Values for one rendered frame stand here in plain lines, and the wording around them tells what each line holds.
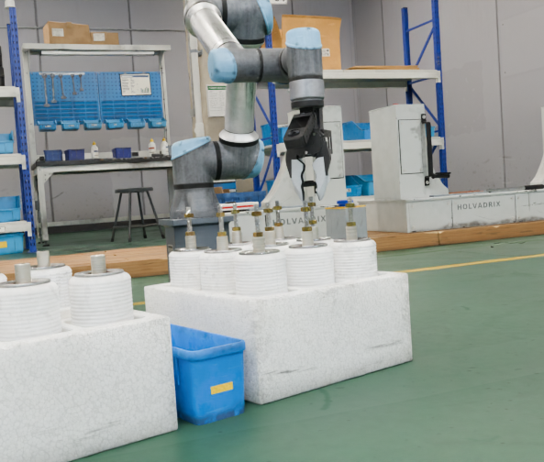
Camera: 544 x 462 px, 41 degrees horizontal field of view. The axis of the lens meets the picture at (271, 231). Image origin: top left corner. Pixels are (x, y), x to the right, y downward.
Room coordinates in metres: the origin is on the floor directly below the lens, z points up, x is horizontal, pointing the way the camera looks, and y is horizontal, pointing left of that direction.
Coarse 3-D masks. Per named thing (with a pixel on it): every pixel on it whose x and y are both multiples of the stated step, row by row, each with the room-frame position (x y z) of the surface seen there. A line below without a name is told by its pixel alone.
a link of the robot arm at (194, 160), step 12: (180, 144) 2.06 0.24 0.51; (192, 144) 2.05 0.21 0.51; (204, 144) 2.07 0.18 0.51; (216, 144) 2.10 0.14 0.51; (180, 156) 2.06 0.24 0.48; (192, 156) 2.05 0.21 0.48; (204, 156) 2.06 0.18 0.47; (216, 156) 2.07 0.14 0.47; (180, 168) 2.06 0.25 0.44; (192, 168) 2.05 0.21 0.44; (204, 168) 2.06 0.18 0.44; (216, 168) 2.08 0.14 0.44; (180, 180) 2.06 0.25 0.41; (192, 180) 2.05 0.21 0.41; (204, 180) 2.06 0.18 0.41; (216, 180) 2.12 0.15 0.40
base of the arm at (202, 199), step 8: (176, 184) 2.07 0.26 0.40; (184, 184) 2.05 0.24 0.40; (192, 184) 2.05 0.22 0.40; (200, 184) 2.06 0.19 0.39; (208, 184) 2.07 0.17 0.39; (176, 192) 2.07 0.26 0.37; (184, 192) 2.05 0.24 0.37; (192, 192) 2.05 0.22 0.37; (200, 192) 2.05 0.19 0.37; (208, 192) 2.07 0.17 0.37; (176, 200) 2.06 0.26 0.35; (184, 200) 2.06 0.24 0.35; (192, 200) 2.04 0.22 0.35; (200, 200) 2.05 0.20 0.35; (208, 200) 2.06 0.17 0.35; (216, 200) 2.09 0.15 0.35; (176, 208) 2.05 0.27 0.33; (184, 208) 2.06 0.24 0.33; (192, 208) 2.04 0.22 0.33; (200, 208) 2.04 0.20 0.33; (208, 208) 2.05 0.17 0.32; (216, 208) 2.07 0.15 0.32; (176, 216) 2.05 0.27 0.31; (200, 216) 2.04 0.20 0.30; (208, 216) 2.05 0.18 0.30
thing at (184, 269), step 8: (176, 256) 1.46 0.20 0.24; (184, 256) 1.45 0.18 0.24; (192, 256) 1.45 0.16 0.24; (176, 264) 1.46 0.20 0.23; (184, 264) 1.45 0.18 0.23; (192, 264) 1.45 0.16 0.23; (176, 272) 1.46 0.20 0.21; (184, 272) 1.46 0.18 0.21; (192, 272) 1.45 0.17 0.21; (176, 280) 1.47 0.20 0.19; (184, 280) 1.46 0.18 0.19; (192, 280) 1.45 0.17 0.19; (200, 280) 1.46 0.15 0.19; (184, 288) 1.45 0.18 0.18
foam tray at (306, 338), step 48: (144, 288) 1.51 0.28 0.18; (192, 288) 1.43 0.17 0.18; (288, 288) 1.34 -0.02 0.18; (336, 288) 1.32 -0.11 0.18; (384, 288) 1.40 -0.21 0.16; (240, 336) 1.24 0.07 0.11; (288, 336) 1.25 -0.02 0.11; (336, 336) 1.32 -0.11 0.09; (384, 336) 1.40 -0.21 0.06; (288, 384) 1.25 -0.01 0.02
